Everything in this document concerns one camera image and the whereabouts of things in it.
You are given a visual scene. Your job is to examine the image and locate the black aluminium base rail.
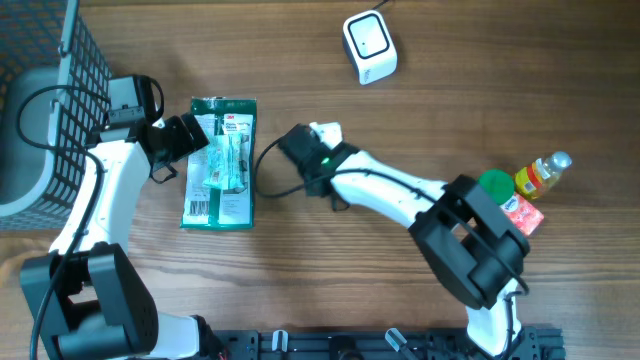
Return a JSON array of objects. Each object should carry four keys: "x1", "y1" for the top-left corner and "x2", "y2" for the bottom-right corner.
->
[{"x1": 215, "y1": 326, "x2": 567, "y2": 360}]

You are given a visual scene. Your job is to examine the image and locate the black left camera cable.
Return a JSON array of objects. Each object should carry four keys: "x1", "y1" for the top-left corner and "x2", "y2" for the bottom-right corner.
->
[{"x1": 14, "y1": 84, "x2": 112, "y2": 360}]

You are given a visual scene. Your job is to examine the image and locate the green 3M sponge package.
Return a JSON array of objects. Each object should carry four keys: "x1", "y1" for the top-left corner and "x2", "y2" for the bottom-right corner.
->
[{"x1": 181, "y1": 97, "x2": 257, "y2": 231}]

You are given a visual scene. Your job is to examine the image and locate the yellow oil bottle silver cap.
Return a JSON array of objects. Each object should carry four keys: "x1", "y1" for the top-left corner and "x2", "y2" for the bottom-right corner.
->
[{"x1": 513, "y1": 151, "x2": 572, "y2": 201}]

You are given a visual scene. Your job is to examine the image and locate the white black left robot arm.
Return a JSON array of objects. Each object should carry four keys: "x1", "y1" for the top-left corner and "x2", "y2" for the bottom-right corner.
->
[{"x1": 20, "y1": 113, "x2": 208, "y2": 359}]

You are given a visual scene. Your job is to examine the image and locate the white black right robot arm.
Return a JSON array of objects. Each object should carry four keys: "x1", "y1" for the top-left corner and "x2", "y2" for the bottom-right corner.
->
[{"x1": 318, "y1": 143, "x2": 530, "y2": 358}]

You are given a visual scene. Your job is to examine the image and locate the white barcode scanner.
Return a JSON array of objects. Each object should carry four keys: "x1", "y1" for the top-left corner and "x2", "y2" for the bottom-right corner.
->
[{"x1": 342, "y1": 10, "x2": 398, "y2": 85}]

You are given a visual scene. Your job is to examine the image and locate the grey plastic mesh basket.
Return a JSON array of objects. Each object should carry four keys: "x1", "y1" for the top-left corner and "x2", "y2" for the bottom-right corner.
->
[{"x1": 1, "y1": 1, "x2": 112, "y2": 231}]

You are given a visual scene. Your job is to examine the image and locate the red white juice carton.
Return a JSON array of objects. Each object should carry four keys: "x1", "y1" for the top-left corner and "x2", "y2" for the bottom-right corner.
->
[{"x1": 500, "y1": 193, "x2": 544, "y2": 236}]

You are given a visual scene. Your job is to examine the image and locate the green lid round container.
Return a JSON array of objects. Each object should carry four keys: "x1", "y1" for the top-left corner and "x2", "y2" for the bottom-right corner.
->
[{"x1": 478, "y1": 169, "x2": 515, "y2": 205}]

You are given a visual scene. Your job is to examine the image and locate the teal snack bar wrapper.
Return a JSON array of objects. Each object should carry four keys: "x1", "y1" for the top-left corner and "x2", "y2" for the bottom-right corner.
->
[{"x1": 202, "y1": 133, "x2": 246, "y2": 191}]

